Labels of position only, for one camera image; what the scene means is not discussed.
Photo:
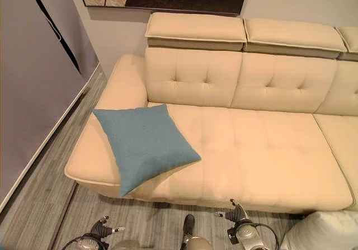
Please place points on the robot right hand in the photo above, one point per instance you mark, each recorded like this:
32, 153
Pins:
236, 213

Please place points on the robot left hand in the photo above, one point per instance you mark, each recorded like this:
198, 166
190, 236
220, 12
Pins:
103, 229

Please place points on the cream leather sofa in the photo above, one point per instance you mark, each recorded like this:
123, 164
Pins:
251, 149

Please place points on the wide cream sofa headrest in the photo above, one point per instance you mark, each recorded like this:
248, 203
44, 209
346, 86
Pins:
291, 34
351, 41
195, 27

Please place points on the white cushion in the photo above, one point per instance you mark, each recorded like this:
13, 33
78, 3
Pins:
324, 233

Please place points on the blue square cushion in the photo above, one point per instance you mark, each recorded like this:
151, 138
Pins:
145, 141

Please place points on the white baseboard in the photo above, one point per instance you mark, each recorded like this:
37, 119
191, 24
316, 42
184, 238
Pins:
50, 127

